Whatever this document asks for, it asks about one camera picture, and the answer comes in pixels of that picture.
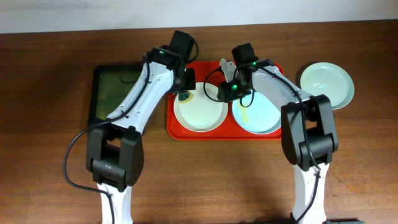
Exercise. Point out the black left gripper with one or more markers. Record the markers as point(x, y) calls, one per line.
point(188, 79)

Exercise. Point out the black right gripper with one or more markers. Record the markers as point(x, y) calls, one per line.
point(227, 96)

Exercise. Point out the yellow green sponge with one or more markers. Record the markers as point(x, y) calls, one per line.
point(185, 96)

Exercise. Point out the light blue plate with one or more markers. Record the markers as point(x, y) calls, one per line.
point(256, 115)

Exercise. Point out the cream white plate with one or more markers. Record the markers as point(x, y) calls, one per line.
point(199, 113)

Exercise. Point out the light green plate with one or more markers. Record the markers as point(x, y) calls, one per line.
point(325, 78)

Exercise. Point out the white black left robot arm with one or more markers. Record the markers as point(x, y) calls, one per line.
point(114, 154)

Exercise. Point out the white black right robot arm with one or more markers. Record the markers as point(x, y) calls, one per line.
point(308, 131)

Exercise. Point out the red plastic tray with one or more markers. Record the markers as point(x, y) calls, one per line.
point(229, 128)

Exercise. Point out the black water tray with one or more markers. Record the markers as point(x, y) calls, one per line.
point(111, 84)

